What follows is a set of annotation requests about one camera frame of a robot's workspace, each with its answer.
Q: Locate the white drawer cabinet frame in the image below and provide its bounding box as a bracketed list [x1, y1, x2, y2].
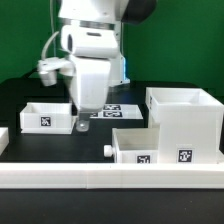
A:
[145, 87, 224, 164]

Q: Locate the white tag plate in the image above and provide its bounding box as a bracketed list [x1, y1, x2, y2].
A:
[91, 104, 143, 119]

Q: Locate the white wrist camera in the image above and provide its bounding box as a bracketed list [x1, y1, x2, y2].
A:
[37, 57, 73, 86]

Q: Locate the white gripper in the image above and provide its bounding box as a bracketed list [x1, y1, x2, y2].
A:
[65, 56, 111, 132]

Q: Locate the white front drawer box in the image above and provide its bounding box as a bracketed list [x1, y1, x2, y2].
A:
[104, 128, 159, 164]

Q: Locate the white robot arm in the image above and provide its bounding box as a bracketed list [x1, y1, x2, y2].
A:
[59, 0, 157, 132]

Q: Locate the white fence wall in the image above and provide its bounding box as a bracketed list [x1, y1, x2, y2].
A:
[0, 127, 224, 190]

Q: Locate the white drawer box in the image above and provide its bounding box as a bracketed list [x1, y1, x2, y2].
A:
[20, 102, 76, 134]
[104, 128, 159, 164]

